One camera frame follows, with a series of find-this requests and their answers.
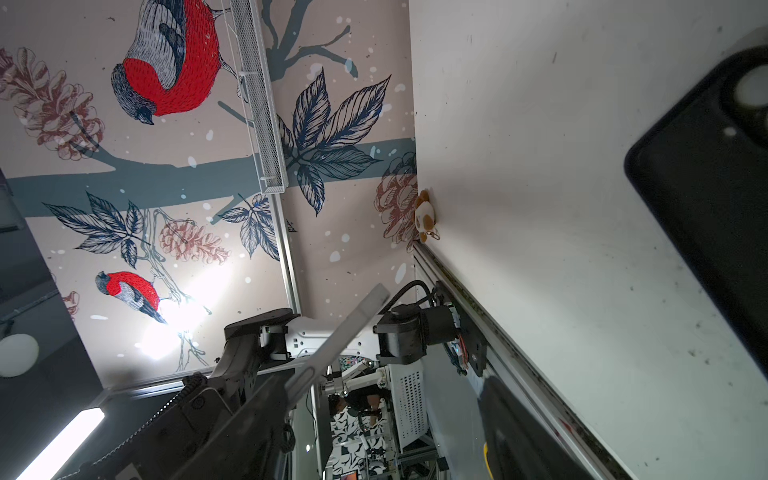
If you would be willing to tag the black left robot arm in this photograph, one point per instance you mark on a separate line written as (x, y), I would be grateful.
(254, 349)

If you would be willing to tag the black phone case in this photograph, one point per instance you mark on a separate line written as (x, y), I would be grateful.
(701, 170)

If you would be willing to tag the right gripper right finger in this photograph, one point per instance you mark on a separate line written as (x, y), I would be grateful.
(519, 447)

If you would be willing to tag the white wire mesh basket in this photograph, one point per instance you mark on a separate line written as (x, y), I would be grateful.
(250, 62)

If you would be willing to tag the yellow tape measure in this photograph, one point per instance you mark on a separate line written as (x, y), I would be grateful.
(486, 460)

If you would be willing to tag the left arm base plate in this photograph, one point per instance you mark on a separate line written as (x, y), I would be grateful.
(470, 344)

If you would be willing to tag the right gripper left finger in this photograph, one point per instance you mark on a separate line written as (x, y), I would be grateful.
(254, 444)

